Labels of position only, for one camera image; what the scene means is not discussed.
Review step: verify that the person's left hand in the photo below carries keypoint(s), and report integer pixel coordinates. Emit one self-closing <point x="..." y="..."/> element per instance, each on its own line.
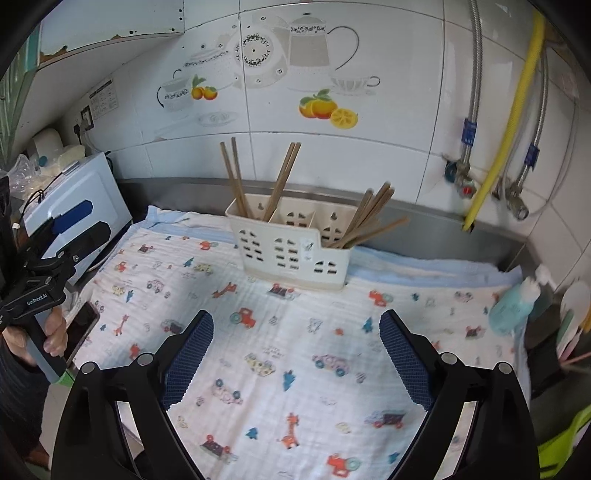
<point x="57" y="334"/>

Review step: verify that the person's left forearm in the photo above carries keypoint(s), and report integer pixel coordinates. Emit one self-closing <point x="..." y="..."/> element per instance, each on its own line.
<point x="18" y="406"/>

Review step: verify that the clear plastic bag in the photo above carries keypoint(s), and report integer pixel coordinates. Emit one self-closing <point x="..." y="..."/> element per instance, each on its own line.
<point x="21" y="173"/>

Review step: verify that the white spatula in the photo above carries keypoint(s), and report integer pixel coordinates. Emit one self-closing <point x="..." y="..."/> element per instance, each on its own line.
<point x="577" y="300"/>

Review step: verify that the white countertop appliance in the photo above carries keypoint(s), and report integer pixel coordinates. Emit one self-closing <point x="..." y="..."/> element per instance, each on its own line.
<point x="46" y="141"/>

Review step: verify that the black wall outlet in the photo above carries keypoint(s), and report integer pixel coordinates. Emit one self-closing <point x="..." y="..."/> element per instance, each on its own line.
<point x="85" y="117"/>

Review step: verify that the black utensil holder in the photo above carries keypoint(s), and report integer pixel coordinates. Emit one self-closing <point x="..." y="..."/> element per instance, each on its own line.
<point x="545" y="374"/>

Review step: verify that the teal pump soap bottle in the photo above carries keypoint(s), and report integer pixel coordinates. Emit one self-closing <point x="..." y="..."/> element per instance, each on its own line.
<point x="512" y="309"/>

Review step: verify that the bundle of wooden chopsticks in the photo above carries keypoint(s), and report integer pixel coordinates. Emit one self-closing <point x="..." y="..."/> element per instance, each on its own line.
<point x="364" y="214"/>

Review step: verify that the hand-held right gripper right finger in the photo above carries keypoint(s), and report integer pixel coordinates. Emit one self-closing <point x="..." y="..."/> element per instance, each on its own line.
<point x="406" y="360"/>

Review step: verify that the black smartphone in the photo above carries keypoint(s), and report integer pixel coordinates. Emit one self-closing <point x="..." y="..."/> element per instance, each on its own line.
<point x="83" y="325"/>

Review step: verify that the light blue towel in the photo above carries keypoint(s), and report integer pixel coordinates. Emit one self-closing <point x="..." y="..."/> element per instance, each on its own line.
<point x="438" y="272"/>

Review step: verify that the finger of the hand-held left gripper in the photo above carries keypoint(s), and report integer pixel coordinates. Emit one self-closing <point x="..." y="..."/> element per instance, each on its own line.
<point x="90" y="242"/>
<point x="74" y="214"/>

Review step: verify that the metal water valve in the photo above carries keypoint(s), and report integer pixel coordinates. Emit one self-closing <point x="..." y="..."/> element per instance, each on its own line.
<point x="519" y="207"/>

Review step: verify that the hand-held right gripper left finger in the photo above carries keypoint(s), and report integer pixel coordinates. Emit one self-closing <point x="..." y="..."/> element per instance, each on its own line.
<point x="189" y="360"/>

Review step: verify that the white microwave oven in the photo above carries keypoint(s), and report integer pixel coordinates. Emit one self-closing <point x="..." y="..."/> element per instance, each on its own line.
<point x="106" y="194"/>

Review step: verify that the cream plastic utensil holder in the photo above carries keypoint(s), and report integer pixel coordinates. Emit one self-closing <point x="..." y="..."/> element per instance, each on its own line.
<point x="267" y="263"/>

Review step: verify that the cartoon printed white cloth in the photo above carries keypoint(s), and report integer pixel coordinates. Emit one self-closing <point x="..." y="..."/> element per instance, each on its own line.
<point x="286" y="323"/>

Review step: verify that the white wall label sticker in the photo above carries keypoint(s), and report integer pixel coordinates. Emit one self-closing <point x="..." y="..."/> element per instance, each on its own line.
<point x="104" y="97"/>

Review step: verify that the brown wooden chopstick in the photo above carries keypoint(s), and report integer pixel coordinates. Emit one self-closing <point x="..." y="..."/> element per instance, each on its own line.
<point x="277" y="184"/>
<point x="284" y="184"/>
<point x="233" y="180"/>
<point x="242" y="180"/>

